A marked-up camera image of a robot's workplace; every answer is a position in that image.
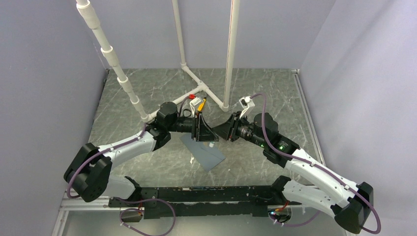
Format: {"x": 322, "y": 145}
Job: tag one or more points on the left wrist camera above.
{"x": 194, "y": 104}

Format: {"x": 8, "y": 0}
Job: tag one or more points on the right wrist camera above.
{"x": 247, "y": 105}

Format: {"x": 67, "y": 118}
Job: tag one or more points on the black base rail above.
{"x": 254, "y": 200}

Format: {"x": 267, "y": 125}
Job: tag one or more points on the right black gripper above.
{"x": 223, "y": 130}

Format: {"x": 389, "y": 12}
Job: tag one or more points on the aluminium extrusion frame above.
{"x": 77, "y": 218}

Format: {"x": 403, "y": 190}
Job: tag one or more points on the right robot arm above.
{"x": 348, "y": 202}

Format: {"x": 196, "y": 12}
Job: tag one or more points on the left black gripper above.
{"x": 200, "y": 131}

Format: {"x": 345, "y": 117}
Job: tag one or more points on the white PVC pipe frame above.
{"x": 164, "y": 34}

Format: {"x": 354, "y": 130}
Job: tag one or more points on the white pipe with red stripe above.
{"x": 233, "y": 27}

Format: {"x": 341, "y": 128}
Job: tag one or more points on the grey-blue envelope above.
{"x": 208, "y": 157}

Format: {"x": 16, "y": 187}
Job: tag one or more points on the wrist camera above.
{"x": 247, "y": 105}
{"x": 194, "y": 104}

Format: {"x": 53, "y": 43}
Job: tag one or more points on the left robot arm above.
{"x": 89, "y": 174}

